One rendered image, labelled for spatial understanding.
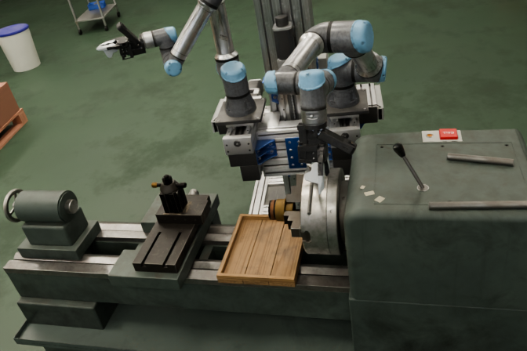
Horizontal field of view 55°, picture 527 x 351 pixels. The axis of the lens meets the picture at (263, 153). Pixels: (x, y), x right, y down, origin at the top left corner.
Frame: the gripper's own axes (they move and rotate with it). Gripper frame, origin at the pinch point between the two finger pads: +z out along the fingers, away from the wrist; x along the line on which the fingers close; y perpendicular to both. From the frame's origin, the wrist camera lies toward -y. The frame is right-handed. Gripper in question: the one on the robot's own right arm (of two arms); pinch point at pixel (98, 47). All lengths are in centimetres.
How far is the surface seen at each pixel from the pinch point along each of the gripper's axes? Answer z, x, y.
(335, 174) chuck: -74, -99, 21
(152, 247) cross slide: -3, -81, 50
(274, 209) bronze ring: -52, -93, 35
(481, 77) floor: -310, 134, 179
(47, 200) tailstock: 35, -51, 38
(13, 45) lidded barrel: 169, 479, 186
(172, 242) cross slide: -11, -81, 50
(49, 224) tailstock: 38, -53, 49
